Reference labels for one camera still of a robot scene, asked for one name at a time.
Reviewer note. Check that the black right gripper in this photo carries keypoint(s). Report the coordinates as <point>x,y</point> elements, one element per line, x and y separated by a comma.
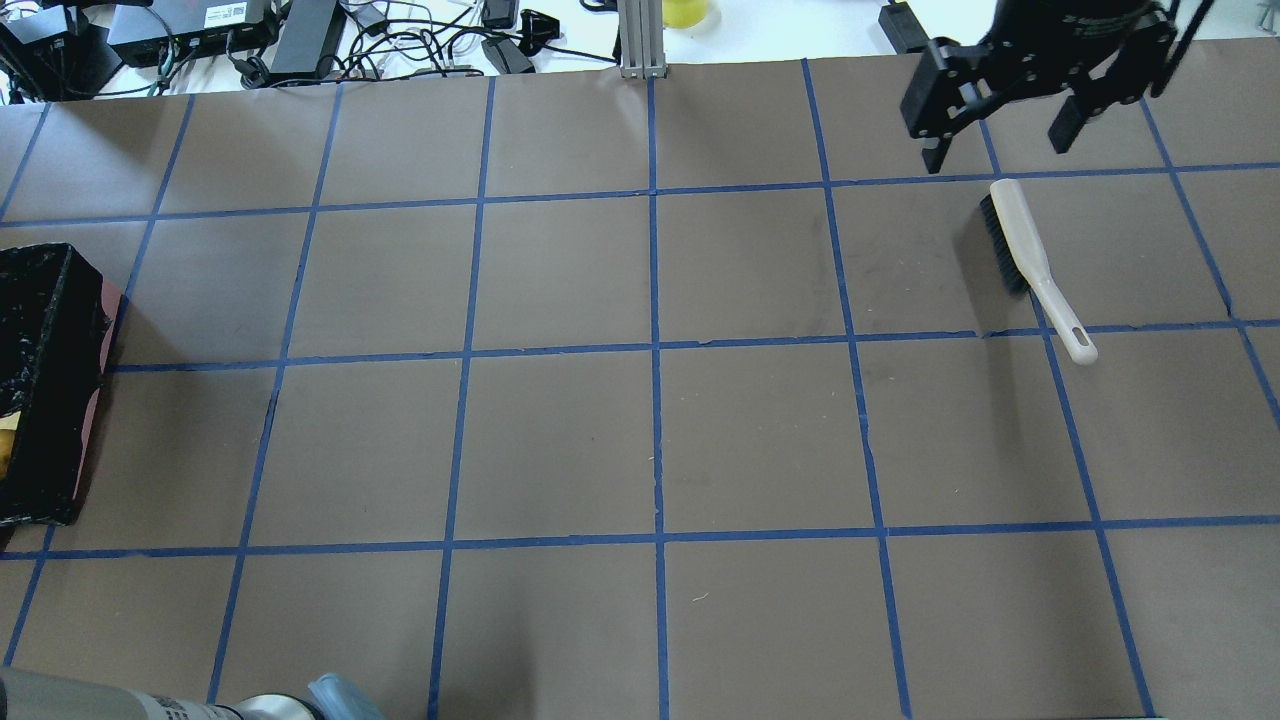
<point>1062,40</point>

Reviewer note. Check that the white hand brush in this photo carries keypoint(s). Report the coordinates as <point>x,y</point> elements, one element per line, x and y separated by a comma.
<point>1024,266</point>

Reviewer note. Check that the bin with black liner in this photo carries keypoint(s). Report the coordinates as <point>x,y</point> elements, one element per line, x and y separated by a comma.
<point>57,317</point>

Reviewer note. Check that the yellow tape roll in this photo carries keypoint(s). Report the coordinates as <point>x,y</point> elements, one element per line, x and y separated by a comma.
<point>683,14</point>

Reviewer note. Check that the black power adapter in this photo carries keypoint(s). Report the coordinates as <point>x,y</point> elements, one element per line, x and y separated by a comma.
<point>307,45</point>

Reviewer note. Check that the aluminium frame post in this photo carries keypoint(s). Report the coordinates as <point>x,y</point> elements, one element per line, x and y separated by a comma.
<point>642,53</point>

